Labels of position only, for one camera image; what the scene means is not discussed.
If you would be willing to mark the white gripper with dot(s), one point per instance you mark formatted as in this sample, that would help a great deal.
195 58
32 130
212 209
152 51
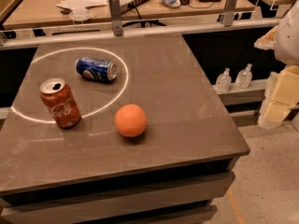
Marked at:
289 37

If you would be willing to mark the blue pepsi can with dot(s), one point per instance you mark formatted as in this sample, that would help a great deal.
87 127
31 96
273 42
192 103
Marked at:
96 69

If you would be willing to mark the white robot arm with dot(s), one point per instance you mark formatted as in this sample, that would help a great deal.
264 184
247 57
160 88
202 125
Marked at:
283 39

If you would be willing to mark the red coca-cola can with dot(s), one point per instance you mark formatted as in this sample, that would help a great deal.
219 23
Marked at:
58 98

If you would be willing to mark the clear sanitizer bottle right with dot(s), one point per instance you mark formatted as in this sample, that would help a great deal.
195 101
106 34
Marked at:
244 77

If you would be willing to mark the blue white cloth mask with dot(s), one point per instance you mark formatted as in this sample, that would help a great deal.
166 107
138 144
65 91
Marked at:
171 3

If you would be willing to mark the orange ball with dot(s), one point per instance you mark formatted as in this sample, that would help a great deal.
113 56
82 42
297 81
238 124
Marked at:
130 120

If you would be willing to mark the white papers on desk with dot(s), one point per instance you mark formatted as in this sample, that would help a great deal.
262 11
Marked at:
81 3

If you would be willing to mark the grey drawer cabinet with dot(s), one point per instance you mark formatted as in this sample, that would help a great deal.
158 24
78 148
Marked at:
183 201

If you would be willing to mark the wooden desk background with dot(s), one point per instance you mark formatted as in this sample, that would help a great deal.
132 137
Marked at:
42 13

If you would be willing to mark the grey metal post right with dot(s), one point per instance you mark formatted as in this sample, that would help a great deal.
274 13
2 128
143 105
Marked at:
229 13

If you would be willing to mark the grey metal post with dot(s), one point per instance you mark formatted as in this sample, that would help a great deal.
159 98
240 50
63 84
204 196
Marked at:
229 13
115 13

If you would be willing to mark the grey metal post left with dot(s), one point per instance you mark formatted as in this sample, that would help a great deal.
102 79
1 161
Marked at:
115 13

